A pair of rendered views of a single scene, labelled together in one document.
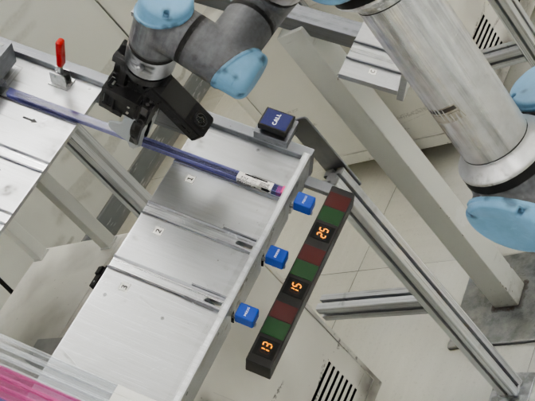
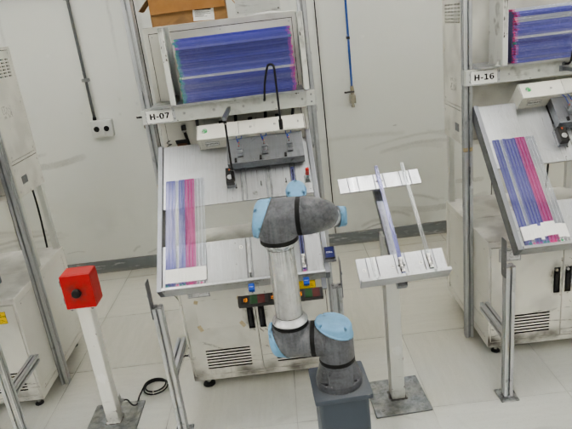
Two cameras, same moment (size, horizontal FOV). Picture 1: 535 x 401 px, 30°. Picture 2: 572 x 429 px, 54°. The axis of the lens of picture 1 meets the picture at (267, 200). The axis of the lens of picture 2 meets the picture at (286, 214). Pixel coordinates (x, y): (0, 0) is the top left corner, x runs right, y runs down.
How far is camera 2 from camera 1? 127 cm
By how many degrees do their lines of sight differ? 36
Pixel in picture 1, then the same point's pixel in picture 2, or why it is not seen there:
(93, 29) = (477, 161)
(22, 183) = (260, 195)
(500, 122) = (281, 309)
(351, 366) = not seen: hidden behind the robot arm
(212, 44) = not seen: hidden behind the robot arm
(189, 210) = not seen: hidden behind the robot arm
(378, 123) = (387, 290)
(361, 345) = (360, 352)
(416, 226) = (432, 346)
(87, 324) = (222, 244)
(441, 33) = (276, 270)
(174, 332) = (233, 271)
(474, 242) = (393, 363)
